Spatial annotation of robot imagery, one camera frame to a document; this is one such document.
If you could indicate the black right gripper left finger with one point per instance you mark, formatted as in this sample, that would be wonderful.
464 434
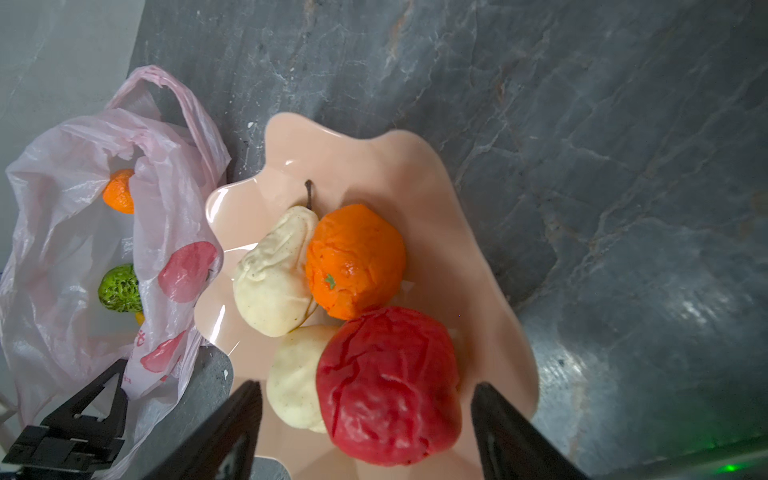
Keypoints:
223 446

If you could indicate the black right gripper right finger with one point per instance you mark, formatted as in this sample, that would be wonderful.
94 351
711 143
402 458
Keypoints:
509 445

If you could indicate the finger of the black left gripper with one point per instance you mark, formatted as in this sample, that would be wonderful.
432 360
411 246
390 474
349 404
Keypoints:
68 441

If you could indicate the red fake apple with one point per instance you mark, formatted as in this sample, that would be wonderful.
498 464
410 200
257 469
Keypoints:
388 388

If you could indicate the green fake fruit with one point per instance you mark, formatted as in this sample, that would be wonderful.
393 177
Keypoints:
119 290

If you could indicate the peach scalloped plastic bowl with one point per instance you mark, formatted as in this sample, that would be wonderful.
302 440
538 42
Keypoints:
401 178

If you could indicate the pink printed plastic bag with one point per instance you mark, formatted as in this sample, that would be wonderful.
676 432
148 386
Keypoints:
56 336

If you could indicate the large orange fake orange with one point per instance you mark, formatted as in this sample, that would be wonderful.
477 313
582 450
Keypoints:
355 262

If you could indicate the small orange fake tangerine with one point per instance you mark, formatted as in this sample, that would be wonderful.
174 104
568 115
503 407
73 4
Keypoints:
117 194

